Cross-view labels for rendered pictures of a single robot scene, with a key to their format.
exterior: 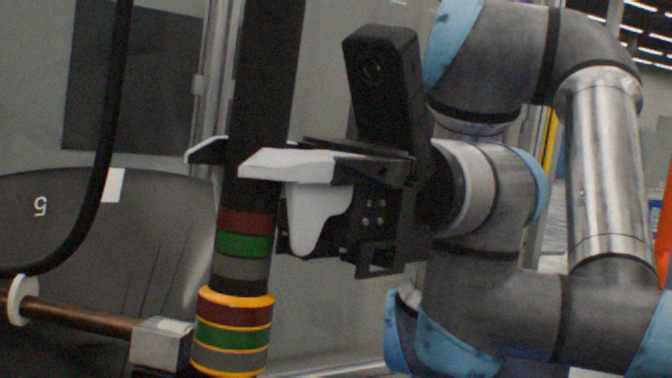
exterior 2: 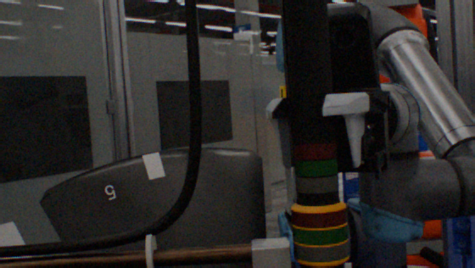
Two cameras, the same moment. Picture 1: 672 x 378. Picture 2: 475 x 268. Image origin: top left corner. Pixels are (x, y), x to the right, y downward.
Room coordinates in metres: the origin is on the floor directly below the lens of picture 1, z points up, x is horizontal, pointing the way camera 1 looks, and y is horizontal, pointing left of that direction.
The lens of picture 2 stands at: (0.05, 0.18, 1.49)
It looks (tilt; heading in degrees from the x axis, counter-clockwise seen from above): 3 degrees down; 349
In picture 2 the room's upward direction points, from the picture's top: 4 degrees counter-clockwise
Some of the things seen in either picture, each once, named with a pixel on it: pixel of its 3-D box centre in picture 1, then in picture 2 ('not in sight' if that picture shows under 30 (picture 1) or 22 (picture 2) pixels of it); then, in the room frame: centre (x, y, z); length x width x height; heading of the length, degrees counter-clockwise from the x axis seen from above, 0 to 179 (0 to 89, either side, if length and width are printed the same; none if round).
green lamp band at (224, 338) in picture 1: (232, 327); (320, 231); (0.45, 0.05, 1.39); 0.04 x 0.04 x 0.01
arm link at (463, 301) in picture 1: (484, 308); (403, 193); (0.67, -0.14, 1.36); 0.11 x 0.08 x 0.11; 84
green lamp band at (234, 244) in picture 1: (244, 240); (315, 165); (0.45, 0.05, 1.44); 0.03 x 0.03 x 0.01
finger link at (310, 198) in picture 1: (303, 204); (350, 131); (0.45, 0.02, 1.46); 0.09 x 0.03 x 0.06; 151
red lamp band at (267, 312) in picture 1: (235, 305); (319, 214); (0.45, 0.05, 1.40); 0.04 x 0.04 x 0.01
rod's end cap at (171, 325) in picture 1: (173, 338); (276, 250); (0.46, 0.08, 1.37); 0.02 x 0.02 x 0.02; 78
